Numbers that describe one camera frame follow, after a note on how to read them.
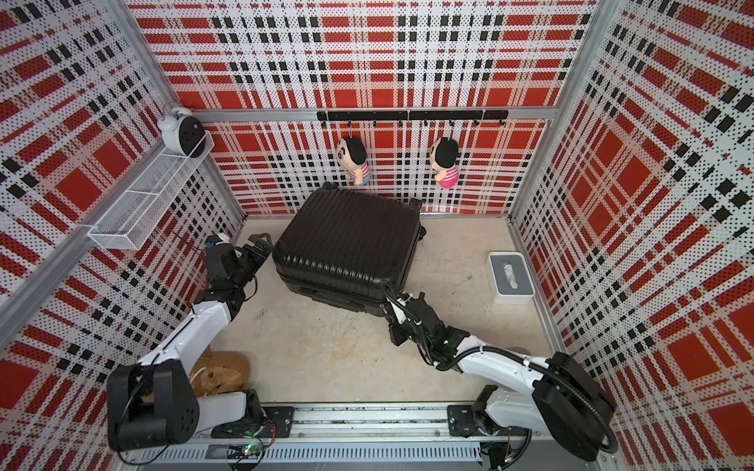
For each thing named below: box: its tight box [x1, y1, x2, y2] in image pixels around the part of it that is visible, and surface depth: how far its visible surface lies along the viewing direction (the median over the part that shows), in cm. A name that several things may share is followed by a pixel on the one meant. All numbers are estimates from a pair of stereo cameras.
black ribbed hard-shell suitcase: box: [272, 182, 427, 315], surface depth 84 cm
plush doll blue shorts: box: [336, 136, 371, 186], surface depth 95 cm
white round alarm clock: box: [157, 106, 207, 158], surface depth 80 cm
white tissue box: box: [485, 251, 536, 306], surface depth 98 cm
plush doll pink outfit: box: [429, 137, 460, 189], surface depth 98 cm
